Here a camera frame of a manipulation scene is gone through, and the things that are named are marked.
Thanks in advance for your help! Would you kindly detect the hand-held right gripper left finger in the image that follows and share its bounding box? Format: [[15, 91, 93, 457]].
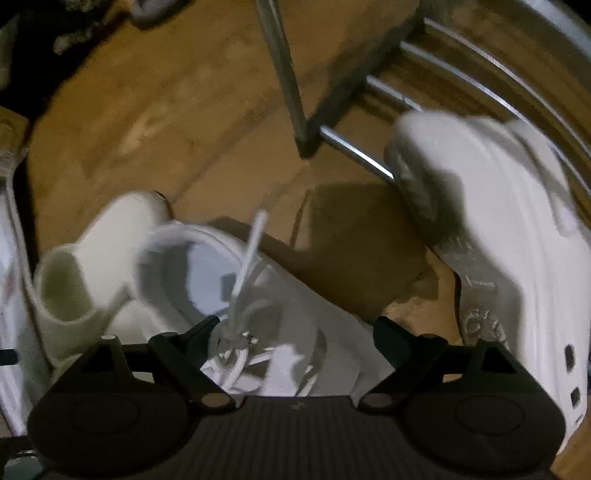
[[69, 316, 237, 411]]

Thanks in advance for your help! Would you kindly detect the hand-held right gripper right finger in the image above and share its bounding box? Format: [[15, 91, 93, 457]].
[[358, 316, 539, 413]]

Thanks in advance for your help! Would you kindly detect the white lace-up sneaker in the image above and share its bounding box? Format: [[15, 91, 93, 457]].
[[131, 210, 394, 398]]

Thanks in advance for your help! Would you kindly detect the white ribbed slide sandal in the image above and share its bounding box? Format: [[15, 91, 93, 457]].
[[34, 191, 172, 367]]

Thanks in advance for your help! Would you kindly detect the white clog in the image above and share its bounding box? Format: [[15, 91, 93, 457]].
[[384, 112, 591, 441]]

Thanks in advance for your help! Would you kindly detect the metal shoe rack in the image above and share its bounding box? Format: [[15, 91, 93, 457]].
[[255, 0, 591, 188]]

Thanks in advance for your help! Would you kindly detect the printed cardboard box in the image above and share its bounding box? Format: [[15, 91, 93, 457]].
[[0, 105, 31, 182]]

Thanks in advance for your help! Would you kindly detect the purple grey sandal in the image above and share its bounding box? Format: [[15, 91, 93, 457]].
[[128, 0, 186, 27]]

